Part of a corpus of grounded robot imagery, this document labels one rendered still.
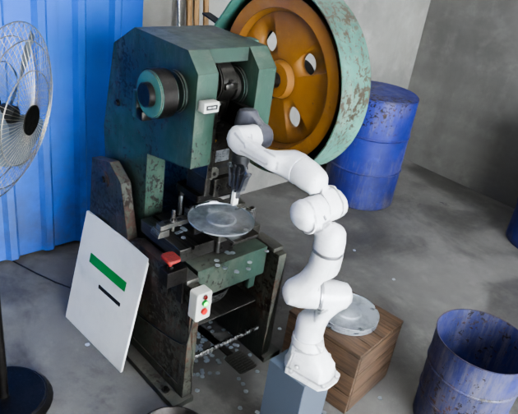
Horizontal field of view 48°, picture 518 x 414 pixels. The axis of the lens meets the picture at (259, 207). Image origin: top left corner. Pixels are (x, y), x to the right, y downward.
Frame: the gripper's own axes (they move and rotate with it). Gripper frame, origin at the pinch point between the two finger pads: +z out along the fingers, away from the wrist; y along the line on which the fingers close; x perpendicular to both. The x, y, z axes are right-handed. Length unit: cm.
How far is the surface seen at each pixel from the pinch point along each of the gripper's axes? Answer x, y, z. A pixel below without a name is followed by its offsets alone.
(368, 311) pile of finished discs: 55, 45, 53
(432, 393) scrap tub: 53, 86, 69
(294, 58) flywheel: 37, -14, -51
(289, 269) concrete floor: 93, -37, 93
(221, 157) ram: -0.2, -11.2, -13.3
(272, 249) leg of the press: 20.9, 7.4, 28.5
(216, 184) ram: -3.8, -8.0, -3.0
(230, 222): 1.2, -1.7, 13.4
